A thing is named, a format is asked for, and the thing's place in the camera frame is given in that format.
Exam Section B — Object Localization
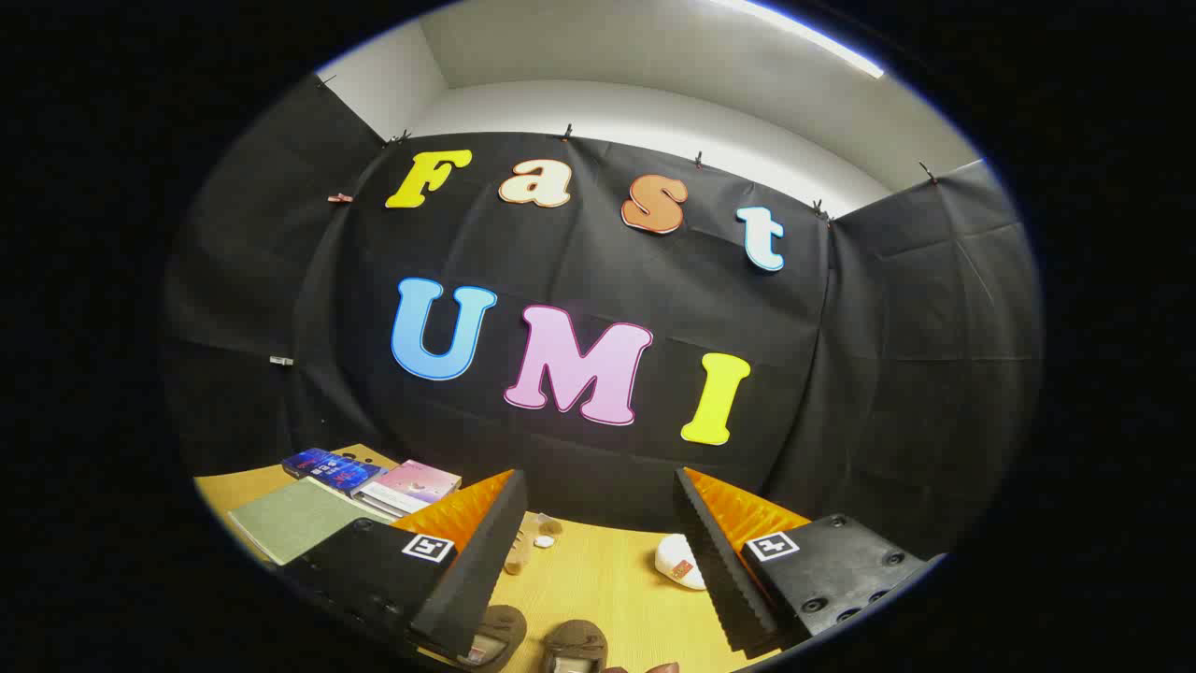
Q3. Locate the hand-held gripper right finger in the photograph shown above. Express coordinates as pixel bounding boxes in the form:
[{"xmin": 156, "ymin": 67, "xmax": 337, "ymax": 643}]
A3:
[{"xmin": 673, "ymin": 466, "xmax": 947, "ymax": 657}]

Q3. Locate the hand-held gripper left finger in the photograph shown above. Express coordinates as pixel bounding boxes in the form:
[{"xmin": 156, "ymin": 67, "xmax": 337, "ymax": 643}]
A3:
[{"xmin": 278, "ymin": 469, "xmax": 529, "ymax": 658}]

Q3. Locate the brown suede shoe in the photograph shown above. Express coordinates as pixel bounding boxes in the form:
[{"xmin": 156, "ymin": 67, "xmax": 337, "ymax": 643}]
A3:
[
  {"xmin": 542, "ymin": 619, "xmax": 609, "ymax": 673},
  {"xmin": 458, "ymin": 605, "xmax": 527, "ymax": 673}
]

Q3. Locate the fabric storage box lid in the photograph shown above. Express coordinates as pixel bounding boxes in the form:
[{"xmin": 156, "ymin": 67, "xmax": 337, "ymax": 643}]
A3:
[{"xmin": 227, "ymin": 477, "xmax": 401, "ymax": 567}]

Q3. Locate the brown plush toy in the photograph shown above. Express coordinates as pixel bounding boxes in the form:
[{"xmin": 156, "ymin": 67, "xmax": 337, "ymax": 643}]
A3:
[{"xmin": 503, "ymin": 511, "xmax": 565, "ymax": 577}]

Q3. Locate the white toy with red label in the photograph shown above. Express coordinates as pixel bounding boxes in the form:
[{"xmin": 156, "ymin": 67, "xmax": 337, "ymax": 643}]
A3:
[{"xmin": 654, "ymin": 533, "xmax": 708, "ymax": 592}]

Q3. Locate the pink cover book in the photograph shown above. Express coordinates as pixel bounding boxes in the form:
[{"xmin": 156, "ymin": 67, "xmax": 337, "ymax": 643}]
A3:
[{"xmin": 369, "ymin": 459, "xmax": 463, "ymax": 506}]

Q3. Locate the grey book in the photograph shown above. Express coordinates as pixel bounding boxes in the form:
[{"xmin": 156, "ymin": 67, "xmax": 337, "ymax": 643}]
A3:
[{"xmin": 353, "ymin": 486, "xmax": 449, "ymax": 520}]

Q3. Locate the blue cover book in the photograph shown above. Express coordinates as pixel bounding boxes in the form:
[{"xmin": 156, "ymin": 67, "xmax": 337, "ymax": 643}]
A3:
[{"xmin": 282, "ymin": 448, "xmax": 386, "ymax": 495}]

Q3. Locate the black backdrop cloth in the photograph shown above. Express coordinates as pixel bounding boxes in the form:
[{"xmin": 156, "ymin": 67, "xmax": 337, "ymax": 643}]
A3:
[{"xmin": 161, "ymin": 75, "xmax": 1043, "ymax": 562}]

